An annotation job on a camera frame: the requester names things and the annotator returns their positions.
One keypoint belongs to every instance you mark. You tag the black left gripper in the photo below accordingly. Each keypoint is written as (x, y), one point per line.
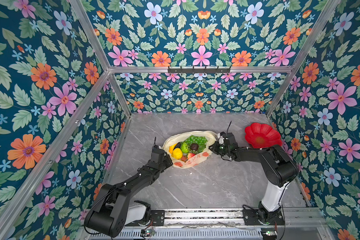
(168, 159)

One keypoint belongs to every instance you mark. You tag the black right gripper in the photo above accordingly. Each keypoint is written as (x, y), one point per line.
(214, 149)

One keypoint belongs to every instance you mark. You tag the yellow printed plastic bag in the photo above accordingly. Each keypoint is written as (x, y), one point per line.
(175, 142)

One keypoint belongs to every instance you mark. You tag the red flower-shaped plate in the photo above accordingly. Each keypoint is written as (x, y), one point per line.
(262, 136)

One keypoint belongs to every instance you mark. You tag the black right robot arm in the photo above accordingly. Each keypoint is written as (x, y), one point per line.
(279, 167)

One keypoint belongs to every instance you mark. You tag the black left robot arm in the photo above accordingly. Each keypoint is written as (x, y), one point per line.
(109, 212)

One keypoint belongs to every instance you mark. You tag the yellow fake lemon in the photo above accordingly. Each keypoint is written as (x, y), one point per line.
(177, 153)

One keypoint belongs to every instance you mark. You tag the light green fake fruit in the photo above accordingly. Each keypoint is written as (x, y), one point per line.
(185, 148)

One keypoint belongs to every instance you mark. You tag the green fake grape bunch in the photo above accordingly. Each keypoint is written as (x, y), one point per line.
(201, 141)

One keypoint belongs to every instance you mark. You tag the dark brown fake fruit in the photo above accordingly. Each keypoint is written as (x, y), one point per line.
(194, 147)

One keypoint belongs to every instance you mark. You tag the black hook rack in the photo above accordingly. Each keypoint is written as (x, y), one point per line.
(198, 70)

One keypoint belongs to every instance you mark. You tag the aluminium frame back crossbar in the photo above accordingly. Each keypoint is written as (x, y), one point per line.
(255, 69)

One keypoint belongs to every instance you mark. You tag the aluminium frame crossbar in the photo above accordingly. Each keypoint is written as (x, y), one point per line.
(255, 69)
(21, 198)

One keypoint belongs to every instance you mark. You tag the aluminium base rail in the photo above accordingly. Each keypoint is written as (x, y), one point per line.
(229, 224)

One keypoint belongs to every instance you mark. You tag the aluminium frame corner post right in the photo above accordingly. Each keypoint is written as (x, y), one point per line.
(318, 27)

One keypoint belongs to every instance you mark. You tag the aluminium frame corner post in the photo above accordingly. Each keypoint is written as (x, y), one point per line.
(99, 52)
(318, 27)

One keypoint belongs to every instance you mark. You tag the aluminium frame corner post left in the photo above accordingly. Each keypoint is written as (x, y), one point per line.
(99, 52)

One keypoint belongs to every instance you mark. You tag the aluminium frame left crossbar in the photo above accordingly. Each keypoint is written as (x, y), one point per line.
(21, 198)

